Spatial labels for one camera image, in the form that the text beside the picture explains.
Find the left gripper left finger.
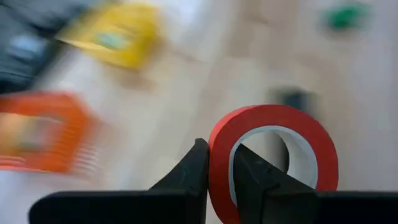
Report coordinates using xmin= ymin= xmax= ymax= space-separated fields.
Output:
xmin=29 ymin=138 xmax=209 ymax=224

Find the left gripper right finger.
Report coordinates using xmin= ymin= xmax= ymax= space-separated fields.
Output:
xmin=233 ymin=143 xmax=398 ymax=224

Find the red tape roll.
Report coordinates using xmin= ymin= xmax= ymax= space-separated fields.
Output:
xmin=207 ymin=104 xmax=340 ymax=224

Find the black stapler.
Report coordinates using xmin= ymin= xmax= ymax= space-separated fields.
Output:
xmin=269 ymin=86 xmax=317 ymax=111

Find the green tape roll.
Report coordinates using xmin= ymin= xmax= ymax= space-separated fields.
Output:
xmin=322 ymin=2 xmax=373 ymax=32

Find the red plastic basket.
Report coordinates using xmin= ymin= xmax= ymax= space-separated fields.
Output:
xmin=0 ymin=91 xmax=101 ymax=175

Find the yellow plastic basket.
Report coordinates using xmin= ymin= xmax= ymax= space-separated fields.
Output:
xmin=55 ymin=2 xmax=161 ymax=71

